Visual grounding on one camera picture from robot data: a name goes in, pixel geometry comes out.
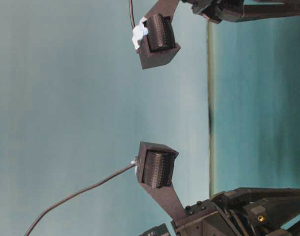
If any black lower camera cable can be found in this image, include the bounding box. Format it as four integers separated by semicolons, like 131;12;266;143
24;164;138;236

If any black upper camera cable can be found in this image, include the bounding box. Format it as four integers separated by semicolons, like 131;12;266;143
129;0;136;29

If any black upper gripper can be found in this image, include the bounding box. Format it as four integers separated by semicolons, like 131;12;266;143
182;0;300;24

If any black camera cable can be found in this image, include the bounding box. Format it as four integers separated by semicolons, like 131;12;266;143
129;0;136;29
24;164;138;236

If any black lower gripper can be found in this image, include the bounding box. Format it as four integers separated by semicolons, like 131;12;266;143
170;188;300;236

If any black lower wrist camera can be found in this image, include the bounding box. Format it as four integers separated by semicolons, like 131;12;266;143
136;142;187;221

